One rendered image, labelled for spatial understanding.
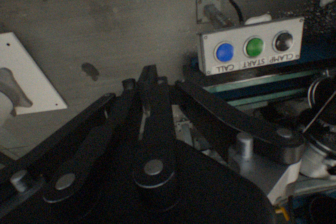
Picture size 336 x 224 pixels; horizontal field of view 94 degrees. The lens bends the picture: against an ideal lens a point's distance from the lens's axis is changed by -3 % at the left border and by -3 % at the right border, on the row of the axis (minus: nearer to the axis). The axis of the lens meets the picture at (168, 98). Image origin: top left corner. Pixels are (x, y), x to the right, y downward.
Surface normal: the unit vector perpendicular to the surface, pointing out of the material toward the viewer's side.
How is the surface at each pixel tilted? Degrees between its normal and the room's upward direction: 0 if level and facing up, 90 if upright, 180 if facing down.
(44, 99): 0
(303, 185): 90
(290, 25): 22
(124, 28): 0
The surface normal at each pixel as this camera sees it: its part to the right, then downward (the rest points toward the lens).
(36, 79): 0.11, 0.70
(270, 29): 0.04, 0.39
